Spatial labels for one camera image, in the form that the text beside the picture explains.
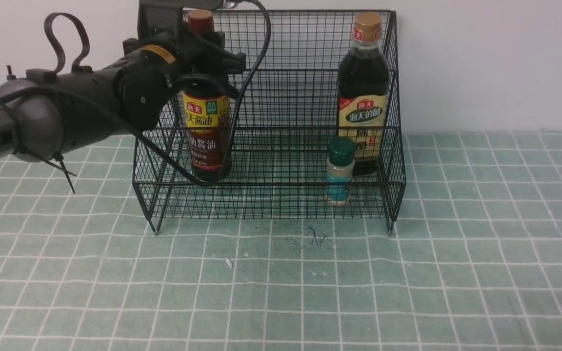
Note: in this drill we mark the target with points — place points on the small green-capped seasoning bottle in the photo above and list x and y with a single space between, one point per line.
340 162

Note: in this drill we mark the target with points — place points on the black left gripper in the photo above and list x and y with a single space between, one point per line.
159 67

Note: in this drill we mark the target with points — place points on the black vinegar bottle yellow label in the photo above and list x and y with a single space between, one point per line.
362 89

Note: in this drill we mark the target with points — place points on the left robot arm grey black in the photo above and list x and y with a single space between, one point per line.
52 114

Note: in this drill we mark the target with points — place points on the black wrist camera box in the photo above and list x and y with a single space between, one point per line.
168 14

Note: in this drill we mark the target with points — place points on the black wire mesh rack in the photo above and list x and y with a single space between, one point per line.
286 120

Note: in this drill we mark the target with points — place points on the dark soy sauce bottle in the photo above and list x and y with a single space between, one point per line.
207 112

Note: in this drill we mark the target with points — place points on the green checkered tablecloth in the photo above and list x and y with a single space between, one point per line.
474 264

